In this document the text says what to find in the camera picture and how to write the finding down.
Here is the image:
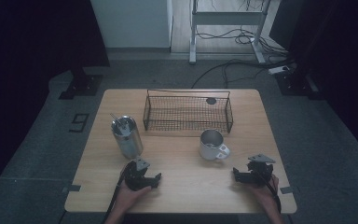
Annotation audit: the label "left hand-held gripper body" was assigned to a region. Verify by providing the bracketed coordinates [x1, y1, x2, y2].
[124, 157, 153, 191]

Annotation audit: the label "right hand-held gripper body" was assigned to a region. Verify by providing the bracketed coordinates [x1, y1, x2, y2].
[241, 153, 277, 189]

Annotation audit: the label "stainless steel tumbler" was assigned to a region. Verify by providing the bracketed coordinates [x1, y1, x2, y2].
[110, 115, 145, 160]

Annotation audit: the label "metal straw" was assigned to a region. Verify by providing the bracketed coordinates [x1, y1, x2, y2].
[109, 112, 129, 132]

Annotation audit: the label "black wire mesh basket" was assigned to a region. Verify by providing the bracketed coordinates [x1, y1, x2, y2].
[142, 89, 235, 134]

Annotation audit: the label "person's left hand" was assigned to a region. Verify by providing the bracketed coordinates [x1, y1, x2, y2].
[117, 179, 153, 213]

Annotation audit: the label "person's right hand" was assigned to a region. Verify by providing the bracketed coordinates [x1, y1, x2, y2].
[247, 174, 281, 208]

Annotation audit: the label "white mug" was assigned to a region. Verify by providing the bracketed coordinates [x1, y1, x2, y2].
[199, 128, 232, 161]

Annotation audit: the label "black stand base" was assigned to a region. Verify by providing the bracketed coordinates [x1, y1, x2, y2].
[274, 66, 324, 101]
[58, 66, 104, 101]

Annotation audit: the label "white power strip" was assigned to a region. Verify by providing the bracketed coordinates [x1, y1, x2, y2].
[268, 64, 291, 76]

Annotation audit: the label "dark curtain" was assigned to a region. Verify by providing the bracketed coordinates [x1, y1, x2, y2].
[0, 0, 111, 206]
[269, 0, 358, 166]

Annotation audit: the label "white cabinet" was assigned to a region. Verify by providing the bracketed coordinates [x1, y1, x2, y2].
[89, 0, 173, 49]

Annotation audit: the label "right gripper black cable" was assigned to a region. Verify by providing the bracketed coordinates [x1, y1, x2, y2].
[255, 169, 282, 214]

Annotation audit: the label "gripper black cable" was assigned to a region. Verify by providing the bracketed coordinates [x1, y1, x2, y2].
[101, 164, 131, 224]
[255, 169, 282, 214]

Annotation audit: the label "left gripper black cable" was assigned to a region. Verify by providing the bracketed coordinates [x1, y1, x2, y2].
[101, 164, 131, 224]

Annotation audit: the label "black floor cables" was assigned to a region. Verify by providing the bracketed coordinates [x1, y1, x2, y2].
[190, 26, 296, 90]

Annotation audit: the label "white desk frame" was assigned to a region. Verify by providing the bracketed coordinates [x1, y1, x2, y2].
[188, 0, 271, 65]

